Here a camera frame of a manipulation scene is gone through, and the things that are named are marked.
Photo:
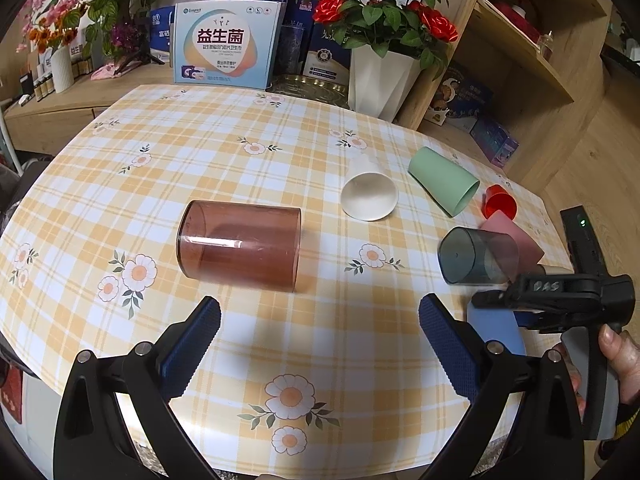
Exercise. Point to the white ribbed vase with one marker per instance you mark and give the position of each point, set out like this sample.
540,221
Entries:
62,70

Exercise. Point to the blue transparent tumbler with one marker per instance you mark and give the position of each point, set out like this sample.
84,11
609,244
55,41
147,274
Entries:
291,50

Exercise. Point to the light blue printed box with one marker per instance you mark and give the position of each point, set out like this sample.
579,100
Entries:
225,40

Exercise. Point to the pink cup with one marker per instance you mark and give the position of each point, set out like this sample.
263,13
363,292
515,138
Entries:
522,240

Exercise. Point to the wooden sideboard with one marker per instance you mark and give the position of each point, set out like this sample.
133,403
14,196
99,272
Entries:
75,110

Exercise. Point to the blue illustrated box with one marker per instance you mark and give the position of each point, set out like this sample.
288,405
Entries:
460,95

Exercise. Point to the row of small bottles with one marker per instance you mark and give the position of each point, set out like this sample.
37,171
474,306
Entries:
42,82

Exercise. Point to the brown transparent cup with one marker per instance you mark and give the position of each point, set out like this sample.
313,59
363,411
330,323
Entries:
240,247

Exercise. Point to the dark grey transparent cup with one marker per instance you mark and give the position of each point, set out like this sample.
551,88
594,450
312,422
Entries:
465,257

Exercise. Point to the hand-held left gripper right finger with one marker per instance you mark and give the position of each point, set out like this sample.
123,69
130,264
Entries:
447,347

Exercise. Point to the green cup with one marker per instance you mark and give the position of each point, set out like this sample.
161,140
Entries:
440,177

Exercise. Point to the wooden shelf unit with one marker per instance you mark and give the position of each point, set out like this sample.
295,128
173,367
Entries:
500,75

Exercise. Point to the yellow checked floral tablecloth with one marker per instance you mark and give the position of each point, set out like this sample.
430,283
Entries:
300,135

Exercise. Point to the purple box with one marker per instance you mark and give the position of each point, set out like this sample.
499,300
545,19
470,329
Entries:
495,142

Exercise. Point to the white angular flower pot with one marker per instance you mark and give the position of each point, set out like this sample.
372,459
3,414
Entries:
380,85

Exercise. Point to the pale blue cup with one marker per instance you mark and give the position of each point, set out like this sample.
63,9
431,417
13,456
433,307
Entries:
495,330

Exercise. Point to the white cup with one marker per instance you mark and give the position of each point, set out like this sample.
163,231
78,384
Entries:
367,195

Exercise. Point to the dark blue emblem box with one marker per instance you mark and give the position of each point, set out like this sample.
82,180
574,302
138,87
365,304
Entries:
325,60

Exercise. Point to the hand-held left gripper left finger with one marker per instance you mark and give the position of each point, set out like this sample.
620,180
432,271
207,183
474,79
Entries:
192,345

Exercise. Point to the blue and white box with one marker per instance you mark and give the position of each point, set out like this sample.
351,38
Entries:
161,35

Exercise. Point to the red teapot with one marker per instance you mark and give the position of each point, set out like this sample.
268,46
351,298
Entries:
517,12

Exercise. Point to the red cup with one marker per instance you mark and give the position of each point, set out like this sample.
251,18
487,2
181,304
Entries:
500,203

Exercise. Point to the person's right hand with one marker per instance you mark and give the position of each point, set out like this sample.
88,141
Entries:
625,365

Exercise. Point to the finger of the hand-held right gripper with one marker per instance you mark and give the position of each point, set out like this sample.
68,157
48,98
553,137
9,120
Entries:
532,321
525,291

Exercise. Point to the pink cloth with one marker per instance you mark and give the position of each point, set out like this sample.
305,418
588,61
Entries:
105,71

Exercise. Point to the person's right forearm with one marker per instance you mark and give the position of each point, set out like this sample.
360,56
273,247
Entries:
627,430

